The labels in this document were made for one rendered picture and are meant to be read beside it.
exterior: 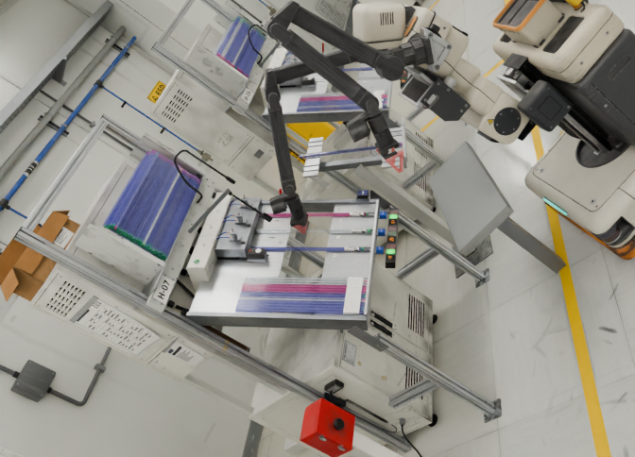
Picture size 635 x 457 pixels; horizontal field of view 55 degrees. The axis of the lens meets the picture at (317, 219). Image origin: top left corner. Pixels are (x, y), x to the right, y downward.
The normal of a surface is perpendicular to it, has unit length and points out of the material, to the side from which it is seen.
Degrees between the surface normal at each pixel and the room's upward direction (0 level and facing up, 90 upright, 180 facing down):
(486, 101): 90
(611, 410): 0
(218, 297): 45
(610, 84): 90
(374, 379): 90
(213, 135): 90
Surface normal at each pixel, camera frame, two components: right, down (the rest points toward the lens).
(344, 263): -0.13, -0.74
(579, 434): -0.78, -0.53
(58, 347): 0.61, -0.52
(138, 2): -0.14, 0.67
